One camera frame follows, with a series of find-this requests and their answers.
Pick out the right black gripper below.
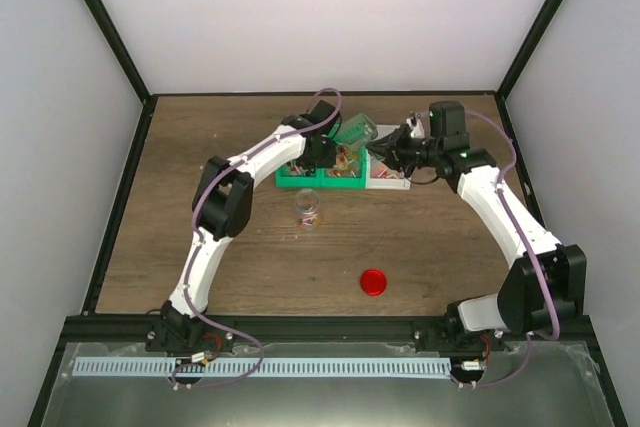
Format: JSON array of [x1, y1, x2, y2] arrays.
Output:
[[368, 124, 442, 178]]

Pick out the green plastic scoop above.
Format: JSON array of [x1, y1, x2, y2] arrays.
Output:
[[334, 113, 378, 150]]

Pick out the green double candy bin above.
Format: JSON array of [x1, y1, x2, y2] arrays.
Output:
[[275, 146, 367, 190]]

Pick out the clear plastic jar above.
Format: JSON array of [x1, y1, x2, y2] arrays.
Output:
[[294, 188, 322, 232]]

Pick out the red jar lid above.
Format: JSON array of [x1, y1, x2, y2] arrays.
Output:
[[359, 269, 387, 296]]

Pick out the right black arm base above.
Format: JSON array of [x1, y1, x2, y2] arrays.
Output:
[[410, 295, 508, 352]]

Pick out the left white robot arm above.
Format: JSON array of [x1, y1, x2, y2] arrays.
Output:
[[161, 100, 342, 351]]

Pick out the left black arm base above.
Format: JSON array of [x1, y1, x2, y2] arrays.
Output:
[[146, 308, 234, 354]]

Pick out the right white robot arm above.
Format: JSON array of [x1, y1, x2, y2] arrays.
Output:
[[366, 101, 587, 350]]

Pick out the black aluminium front beam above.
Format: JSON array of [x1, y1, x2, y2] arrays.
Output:
[[64, 314, 591, 346]]

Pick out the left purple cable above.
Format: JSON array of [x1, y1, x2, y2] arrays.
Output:
[[169, 87, 344, 391]]

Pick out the purple cable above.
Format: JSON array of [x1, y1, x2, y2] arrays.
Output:
[[169, 87, 344, 391], [462, 109, 561, 390]]

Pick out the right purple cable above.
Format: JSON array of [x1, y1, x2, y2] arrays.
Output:
[[462, 109, 561, 390]]

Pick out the light blue slotted rail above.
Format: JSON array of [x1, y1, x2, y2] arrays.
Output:
[[71, 356, 451, 379]]

